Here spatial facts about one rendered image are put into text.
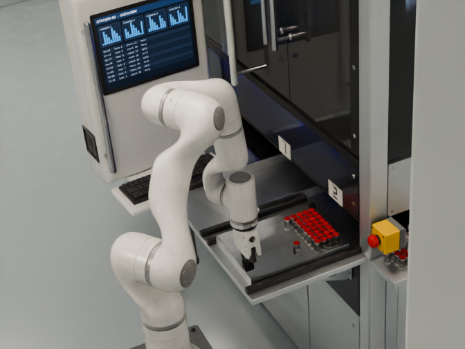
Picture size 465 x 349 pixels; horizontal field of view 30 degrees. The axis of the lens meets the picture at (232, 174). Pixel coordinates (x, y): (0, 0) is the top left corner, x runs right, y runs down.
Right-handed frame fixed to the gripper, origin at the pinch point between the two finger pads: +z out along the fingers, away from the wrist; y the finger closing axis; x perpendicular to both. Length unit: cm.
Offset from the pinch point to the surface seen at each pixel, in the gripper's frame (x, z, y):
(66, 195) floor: 12, 93, 217
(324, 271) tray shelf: -20.8, 4.4, -10.4
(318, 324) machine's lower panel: -35, 57, 21
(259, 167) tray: -31, 4, 53
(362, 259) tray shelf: -33.8, 4.6, -11.0
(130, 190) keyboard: 13, 10, 74
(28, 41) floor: -25, 93, 449
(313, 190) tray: -39.2, 2.3, 27.9
